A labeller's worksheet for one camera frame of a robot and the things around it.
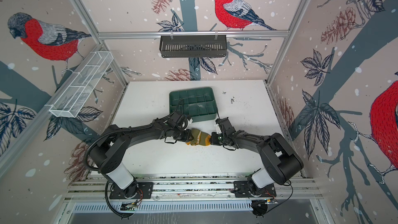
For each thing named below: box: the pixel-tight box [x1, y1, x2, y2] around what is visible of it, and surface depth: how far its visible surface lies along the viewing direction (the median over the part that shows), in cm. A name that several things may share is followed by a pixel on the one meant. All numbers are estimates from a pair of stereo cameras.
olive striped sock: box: [185, 128, 211, 147], surface depth 91 cm
